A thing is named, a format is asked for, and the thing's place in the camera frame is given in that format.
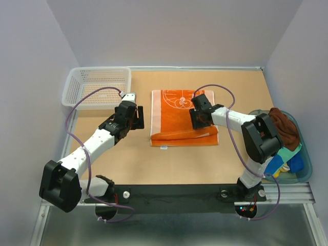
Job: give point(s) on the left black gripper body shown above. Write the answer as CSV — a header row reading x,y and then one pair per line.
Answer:
x,y
132,121

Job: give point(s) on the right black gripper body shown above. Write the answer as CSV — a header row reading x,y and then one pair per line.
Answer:
x,y
197,121

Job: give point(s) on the orange Doraemon towel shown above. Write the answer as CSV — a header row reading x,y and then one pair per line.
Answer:
x,y
171,123

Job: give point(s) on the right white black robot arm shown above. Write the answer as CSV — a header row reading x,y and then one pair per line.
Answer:
x,y
261,139

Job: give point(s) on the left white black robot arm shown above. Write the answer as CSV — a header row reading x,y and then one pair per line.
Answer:
x,y
61,184

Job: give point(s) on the white perforated plastic basket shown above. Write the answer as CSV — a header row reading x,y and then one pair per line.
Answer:
x,y
82,81

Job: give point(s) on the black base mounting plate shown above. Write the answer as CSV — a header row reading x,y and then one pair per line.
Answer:
x,y
178,199

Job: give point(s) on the brown towel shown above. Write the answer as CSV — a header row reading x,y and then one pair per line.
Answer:
x,y
286,129

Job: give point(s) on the blue towel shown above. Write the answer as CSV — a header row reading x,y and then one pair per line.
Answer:
x,y
295,164

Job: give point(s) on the teal plastic tub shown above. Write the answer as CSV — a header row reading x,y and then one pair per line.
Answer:
x,y
303,175

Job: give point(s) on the aluminium frame rail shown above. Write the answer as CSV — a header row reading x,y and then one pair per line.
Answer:
x,y
285,218

